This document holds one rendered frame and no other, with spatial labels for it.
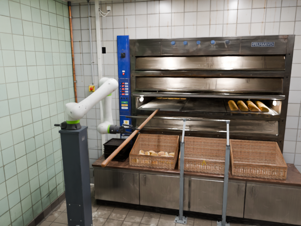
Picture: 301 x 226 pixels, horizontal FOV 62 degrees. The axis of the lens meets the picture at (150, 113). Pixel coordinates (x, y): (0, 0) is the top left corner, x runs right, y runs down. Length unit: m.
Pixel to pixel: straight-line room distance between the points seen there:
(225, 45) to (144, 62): 1.02
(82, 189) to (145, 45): 1.89
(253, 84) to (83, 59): 2.22
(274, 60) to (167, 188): 1.93
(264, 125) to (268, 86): 0.49
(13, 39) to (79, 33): 1.08
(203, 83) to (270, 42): 0.88
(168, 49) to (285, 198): 2.14
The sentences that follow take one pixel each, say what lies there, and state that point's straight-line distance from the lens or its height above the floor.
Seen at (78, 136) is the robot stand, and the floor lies 1.15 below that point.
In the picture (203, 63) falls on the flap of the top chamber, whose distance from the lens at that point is 3.22.
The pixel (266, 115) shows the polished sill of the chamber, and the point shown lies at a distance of 3.35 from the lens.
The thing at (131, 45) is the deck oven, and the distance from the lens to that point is 3.38.
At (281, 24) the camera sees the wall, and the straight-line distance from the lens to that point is 3.32.
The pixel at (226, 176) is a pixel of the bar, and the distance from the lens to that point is 2.90.
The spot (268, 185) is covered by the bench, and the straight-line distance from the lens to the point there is 3.05.
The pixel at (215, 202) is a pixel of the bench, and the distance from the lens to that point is 3.12.
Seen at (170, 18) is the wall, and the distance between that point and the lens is 3.29.
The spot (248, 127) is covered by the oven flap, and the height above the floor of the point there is 1.01.
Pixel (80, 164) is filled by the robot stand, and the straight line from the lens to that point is 2.52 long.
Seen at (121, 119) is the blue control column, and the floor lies 1.03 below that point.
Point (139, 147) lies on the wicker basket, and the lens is 3.47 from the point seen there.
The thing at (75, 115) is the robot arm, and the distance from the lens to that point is 2.27.
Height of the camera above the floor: 1.84
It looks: 12 degrees down
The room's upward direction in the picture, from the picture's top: straight up
